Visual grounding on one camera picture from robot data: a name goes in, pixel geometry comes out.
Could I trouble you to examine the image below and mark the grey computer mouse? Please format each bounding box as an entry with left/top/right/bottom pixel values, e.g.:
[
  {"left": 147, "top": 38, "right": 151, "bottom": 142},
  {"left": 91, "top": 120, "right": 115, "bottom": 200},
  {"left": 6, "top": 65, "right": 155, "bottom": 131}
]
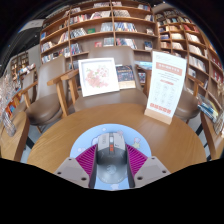
[{"left": 95, "top": 131, "right": 128, "bottom": 184}]

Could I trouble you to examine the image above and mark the white framed flower picture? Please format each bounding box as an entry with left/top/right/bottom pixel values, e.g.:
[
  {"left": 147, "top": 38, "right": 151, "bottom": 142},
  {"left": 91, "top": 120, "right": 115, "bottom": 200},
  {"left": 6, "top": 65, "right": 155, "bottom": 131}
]
[{"left": 78, "top": 57, "right": 121, "bottom": 98}]

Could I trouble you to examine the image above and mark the brown wooden-armed armchair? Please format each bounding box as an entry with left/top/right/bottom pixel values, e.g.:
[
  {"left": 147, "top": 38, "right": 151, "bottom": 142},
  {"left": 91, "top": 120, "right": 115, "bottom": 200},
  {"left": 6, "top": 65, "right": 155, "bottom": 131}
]
[
  {"left": 46, "top": 45, "right": 149, "bottom": 118},
  {"left": 13, "top": 54, "right": 68, "bottom": 134},
  {"left": 146, "top": 49, "right": 203, "bottom": 124}
]

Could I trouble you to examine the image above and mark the stack of books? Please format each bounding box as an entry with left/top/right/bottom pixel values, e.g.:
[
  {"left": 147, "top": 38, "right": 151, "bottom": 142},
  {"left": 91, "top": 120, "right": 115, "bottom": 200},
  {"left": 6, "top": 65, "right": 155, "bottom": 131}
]
[{"left": 196, "top": 93, "right": 221, "bottom": 124}]

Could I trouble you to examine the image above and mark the large white red table sign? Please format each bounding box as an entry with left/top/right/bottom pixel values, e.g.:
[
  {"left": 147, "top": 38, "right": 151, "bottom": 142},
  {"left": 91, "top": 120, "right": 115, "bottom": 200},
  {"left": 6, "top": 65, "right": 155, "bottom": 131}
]
[{"left": 143, "top": 50, "right": 188, "bottom": 126}]

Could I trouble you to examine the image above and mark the small distant bookshelf unit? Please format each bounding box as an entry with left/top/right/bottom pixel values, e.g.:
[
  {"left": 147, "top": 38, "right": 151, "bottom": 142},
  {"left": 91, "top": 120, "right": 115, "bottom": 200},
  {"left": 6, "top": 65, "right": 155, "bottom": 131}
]
[{"left": 9, "top": 49, "right": 31, "bottom": 81}]

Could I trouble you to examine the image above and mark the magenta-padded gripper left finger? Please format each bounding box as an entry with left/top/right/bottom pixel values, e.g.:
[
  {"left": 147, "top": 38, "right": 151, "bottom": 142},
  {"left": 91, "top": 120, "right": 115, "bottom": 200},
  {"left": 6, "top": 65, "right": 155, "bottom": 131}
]
[{"left": 53, "top": 143, "right": 99, "bottom": 190}]

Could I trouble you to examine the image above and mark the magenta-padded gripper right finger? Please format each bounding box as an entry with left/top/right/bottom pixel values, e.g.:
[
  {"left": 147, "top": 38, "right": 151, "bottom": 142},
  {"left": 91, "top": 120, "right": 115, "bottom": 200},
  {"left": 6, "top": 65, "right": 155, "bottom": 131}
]
[{"left": 124, "top": 143, "right": 172, "bottom": 189}]

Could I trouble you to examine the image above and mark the round light blue mouse pad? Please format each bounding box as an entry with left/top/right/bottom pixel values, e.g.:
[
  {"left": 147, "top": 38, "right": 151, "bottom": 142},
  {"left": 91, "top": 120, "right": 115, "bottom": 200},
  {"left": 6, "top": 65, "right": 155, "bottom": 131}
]
[{"left": 69, "top": 123, "right": 152, "bottom": 192}]

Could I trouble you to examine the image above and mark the dark cover book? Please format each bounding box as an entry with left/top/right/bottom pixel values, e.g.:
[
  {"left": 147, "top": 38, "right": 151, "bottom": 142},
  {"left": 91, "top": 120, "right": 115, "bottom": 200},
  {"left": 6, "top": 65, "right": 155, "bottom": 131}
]
[{"left": 115, "top": 64, "right": 137, "bottom": 90}]

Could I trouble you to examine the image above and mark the light blue book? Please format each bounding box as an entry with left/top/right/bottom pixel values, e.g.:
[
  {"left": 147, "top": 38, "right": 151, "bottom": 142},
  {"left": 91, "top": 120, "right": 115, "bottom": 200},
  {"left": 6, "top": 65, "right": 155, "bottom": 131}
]
[{"left": 134, "top": 60, "right": 153, "bottom": 71}]

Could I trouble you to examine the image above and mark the wide wooden bookshelf unit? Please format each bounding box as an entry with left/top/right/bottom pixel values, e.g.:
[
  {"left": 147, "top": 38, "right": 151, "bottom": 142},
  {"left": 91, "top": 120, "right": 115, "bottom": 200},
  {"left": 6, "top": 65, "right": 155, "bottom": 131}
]
[{"left": 39, "top": 0, "right": 156, "bottom": 68}]

